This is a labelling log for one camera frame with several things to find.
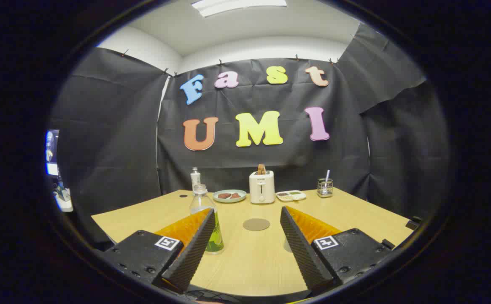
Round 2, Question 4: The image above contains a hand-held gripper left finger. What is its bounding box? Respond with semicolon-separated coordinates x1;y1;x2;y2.
101;208;216;294

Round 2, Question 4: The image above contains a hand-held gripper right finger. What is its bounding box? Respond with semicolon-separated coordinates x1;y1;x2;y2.
280;206;396;294

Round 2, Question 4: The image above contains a clear juice bottle green label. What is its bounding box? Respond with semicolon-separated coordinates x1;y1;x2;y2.
189;184;224;255

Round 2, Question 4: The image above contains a round brown coaster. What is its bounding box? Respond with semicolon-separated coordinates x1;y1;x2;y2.
243;218;270;231

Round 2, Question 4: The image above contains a wooden table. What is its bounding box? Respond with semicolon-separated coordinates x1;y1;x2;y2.
91;188;415;296

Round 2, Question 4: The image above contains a white divided dish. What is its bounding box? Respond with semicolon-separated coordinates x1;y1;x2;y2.
276;190;307;202

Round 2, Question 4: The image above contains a pale green plate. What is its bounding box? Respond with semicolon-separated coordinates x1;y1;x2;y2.
213;190;247;204

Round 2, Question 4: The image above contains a cream toaster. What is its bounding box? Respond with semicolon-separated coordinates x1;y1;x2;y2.
249;171;275;204

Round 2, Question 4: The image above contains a bright display screen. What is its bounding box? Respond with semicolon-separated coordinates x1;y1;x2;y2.
45;130;59;176

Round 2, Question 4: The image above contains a ceiling light panel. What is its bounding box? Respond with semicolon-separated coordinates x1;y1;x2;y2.
192;0;287;17

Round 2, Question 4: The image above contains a wire mesh holder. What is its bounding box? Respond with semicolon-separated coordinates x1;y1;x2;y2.
317;178;334;198

